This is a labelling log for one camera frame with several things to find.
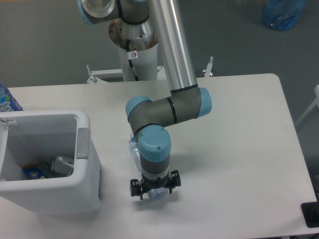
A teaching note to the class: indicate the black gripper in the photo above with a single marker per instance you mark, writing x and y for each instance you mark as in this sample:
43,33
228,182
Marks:
169,181

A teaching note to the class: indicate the clear plastic water bottle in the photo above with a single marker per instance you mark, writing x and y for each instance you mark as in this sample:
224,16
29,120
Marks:
153,194

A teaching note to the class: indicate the white paper packet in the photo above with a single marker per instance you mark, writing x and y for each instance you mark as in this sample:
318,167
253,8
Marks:
63,165

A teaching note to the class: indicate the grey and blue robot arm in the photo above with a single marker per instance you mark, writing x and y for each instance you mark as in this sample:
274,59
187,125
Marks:
148,119

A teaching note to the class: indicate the white trash can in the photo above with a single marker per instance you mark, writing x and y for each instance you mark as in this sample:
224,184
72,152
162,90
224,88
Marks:
36,137

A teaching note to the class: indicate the blue snack wrapper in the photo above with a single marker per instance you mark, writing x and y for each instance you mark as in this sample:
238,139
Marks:
35,171

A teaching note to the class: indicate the metal levelling foot right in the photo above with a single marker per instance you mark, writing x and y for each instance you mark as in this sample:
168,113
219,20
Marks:
208,71

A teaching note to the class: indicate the black device at table edge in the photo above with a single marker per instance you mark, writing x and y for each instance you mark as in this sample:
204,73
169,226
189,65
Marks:
310,212

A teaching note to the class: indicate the blue labelled bottle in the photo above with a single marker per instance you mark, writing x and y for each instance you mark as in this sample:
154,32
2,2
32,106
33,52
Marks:
7,102

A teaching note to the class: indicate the blue plastic bag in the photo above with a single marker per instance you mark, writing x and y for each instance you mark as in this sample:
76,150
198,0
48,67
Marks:
282,14

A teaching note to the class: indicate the white base bracket left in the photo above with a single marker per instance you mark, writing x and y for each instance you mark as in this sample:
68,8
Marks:
99,76

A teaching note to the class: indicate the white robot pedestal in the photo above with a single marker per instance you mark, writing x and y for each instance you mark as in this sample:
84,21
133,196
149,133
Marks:
137,46

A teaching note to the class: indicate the white frame at right edge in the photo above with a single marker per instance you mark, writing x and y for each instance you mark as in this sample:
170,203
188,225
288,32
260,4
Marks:
309,112

